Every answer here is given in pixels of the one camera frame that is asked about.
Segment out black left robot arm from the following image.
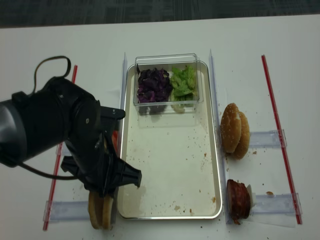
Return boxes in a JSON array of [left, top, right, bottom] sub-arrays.
[[0, 77, 142, 197]]

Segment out front tomato slice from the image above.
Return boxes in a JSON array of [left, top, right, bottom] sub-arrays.
[[111, 130, 118, 154]]

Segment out metal serving tray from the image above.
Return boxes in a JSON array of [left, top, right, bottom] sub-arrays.
[[117, 62, 223, 220]]

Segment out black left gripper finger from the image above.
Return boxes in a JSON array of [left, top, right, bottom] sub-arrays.
[[113, 159, 142, 188]]

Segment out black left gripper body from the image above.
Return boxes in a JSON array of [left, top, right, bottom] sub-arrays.
[[11, 77, 126, 196]]

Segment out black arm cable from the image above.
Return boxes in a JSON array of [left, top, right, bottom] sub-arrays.
[[17, 55, 81, 181]]

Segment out left red rail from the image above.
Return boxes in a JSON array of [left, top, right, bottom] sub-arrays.
[[42, 65, 78, 231]]

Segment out red rail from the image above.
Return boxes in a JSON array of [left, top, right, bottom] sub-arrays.
[[42, 65, 78, 231], [261, 54, 303, 225]]

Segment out right upper clear pusher track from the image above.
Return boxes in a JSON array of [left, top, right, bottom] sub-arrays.
[[249, 129, 287, 149]]

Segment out right long clear divider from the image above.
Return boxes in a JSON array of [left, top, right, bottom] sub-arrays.
[[208, 49, 233, 225]]

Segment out purple cabbage shreds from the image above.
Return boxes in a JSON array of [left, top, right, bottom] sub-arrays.
[[136, 65, 173, 104]]

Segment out rear sesame bun top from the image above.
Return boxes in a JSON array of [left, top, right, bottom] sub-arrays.
[[233, 112, 251, 160]]

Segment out green lettuce leaves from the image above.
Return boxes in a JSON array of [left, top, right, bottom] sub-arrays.
[[170, 65, 198, 102]]

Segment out clear plastic container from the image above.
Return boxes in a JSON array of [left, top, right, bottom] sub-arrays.
[[133, 53, 203, 116]]

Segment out bun slice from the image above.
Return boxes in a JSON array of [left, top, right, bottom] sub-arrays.
[[88, 191, 104, 229], [102, 195, 114, 230]]

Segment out white meat pusher block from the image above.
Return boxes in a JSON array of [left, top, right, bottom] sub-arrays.
[[246, 184, 257, 209]]

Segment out sliced meat patties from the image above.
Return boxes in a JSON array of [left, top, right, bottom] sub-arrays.
[[226, 179, 252, 225]]

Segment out left lower clear pusher track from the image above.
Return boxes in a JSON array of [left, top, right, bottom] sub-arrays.
[[43, 201, 90, 222]]

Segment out clear pusher track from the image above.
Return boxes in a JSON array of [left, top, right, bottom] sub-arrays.
[[249, 129, 287, 149], [43, 201, 90, 222], [250, 193, 303, 215]]

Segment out right lower clear pusher track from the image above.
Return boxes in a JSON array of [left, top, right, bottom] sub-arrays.
[[250, 193, 303, 215]]

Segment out sesame bun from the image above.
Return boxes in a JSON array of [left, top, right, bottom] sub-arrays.
[[220, 103, 242, 153], [233, 112, 251, 160]]

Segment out right red rail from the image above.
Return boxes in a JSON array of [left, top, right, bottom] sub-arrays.
[[261, 54, 303, 225]]

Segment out front sesame bun top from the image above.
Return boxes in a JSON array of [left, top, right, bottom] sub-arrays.
[[220, 103, 242, 153]]

